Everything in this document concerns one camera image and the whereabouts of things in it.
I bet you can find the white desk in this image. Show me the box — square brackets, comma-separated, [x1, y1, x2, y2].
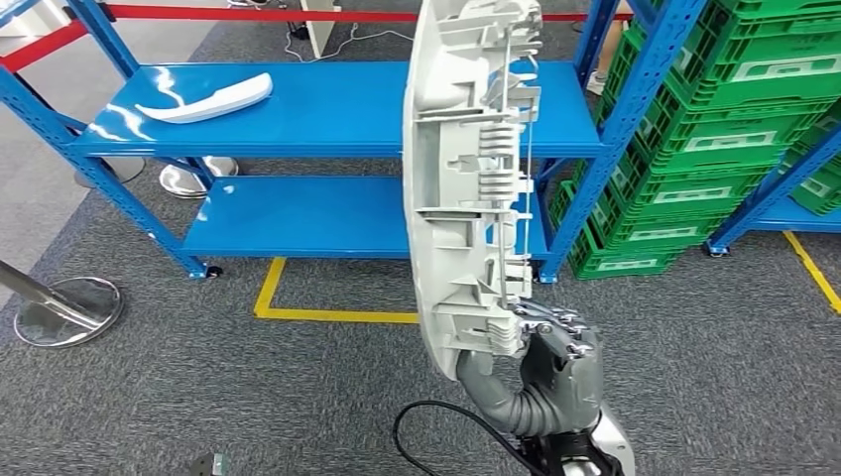
[300, 0, 343, 60]

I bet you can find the silver plastic wheel hubcap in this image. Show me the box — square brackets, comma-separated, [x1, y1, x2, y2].
[402, 0, 545, 383]

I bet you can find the blue metal shelf rack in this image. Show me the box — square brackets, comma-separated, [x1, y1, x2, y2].
[0, 0, 707, 285]
[702, 124, 841, 258]

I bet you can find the white floor cable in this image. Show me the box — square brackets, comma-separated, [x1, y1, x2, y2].
[284, 23, 416, 63]

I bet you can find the black stanchion with chrome base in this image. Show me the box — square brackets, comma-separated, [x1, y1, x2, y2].
[157, 156, 239, 200]

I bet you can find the grey stanchion base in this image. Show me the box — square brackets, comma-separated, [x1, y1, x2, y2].
[73, 156, 147, 189]

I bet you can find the person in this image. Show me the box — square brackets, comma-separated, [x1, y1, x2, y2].
[586, 0, 636, 98]

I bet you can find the green plastic crate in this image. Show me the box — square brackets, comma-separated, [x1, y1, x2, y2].
[607, 26, 841, 116]
[571, 157, 747, 221]
[594, 91, 799, 179]
[712, 0, 841, 41]
[567, 226, 684, 282]
[787, 121, 841, 218]
[558, 190, 727, 254]

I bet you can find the white curved plastic trim part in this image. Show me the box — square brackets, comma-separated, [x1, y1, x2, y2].
[134, 71, 274, 125]

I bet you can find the black robot foot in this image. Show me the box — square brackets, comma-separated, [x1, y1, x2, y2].
[190, 451, 228, 476]

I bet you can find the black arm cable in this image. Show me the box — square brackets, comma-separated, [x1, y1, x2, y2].
[393, 401, 546, 476]

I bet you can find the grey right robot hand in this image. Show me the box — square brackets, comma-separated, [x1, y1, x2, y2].
[456, 298, 604, 438]

